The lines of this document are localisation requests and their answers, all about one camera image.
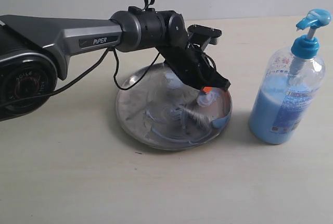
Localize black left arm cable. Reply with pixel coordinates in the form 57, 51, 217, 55
0, 0, 162, 105

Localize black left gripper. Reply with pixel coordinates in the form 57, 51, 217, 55
157, 45, 230, 94

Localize round steel plate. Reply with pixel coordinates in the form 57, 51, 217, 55
115, 63, 233, 151

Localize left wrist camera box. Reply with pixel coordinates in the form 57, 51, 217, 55
187, 24, 222, 51

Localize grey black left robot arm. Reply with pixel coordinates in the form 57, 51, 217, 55
1, 7, 230, 121

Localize blue lotion pump bottle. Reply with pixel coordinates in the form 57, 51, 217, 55
248, 8, 332, 145

